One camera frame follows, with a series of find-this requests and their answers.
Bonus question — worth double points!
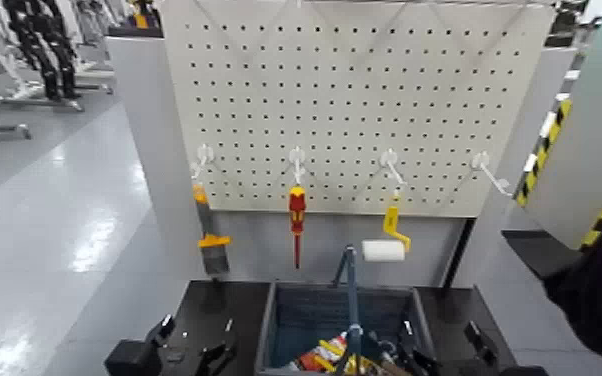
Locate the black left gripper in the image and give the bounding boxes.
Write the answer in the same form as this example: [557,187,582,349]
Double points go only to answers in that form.
[145,313,239,376]

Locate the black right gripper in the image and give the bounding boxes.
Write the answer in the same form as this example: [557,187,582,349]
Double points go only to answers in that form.
[397,320,503,376]

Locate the yellow handled white paint roller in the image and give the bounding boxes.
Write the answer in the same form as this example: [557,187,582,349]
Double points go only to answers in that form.
[360,194,413,263]

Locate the blue grey crate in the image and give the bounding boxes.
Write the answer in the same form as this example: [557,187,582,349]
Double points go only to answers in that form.
[254,280,442,376]

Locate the grey metal scissors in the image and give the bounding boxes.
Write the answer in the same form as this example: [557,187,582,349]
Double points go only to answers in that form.
[373,339,408,370]

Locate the red white orange package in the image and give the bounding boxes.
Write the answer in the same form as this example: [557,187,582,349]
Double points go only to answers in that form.
[294,333,349,373]

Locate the red yellow screwdriver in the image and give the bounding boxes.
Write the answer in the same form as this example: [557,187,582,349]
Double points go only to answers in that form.
[287,185,308,271]

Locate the white pegboard hook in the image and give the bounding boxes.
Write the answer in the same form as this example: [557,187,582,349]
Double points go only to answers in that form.
[190,143,216,180]
[379,148,409,187]
[288,146,308,187]
[470,151,514,197]

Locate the white partition panel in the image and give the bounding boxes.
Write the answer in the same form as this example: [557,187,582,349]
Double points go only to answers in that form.
[104,35,579,289]

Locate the grey hazard striped panel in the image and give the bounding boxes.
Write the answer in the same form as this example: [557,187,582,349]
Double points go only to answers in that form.
[513,0,602,251]

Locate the white perforated pegboard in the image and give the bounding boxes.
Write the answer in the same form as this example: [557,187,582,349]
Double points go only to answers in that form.
[160,0,557,218]

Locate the grey wheeled stand base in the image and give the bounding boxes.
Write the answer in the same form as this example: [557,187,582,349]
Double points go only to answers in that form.
[0,93,87,114]

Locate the yellow black machine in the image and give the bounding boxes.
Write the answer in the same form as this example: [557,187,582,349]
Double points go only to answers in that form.
[126,0,164,31]

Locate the black humanoid robot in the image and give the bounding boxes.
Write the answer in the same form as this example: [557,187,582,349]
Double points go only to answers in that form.
[2,0,83,102]

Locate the black equipment box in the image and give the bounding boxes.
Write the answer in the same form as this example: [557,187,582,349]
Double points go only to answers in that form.
[543,0,592,49]

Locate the wooden tool handle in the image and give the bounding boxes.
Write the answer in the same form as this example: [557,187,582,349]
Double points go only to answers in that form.
[379,352,414,376]

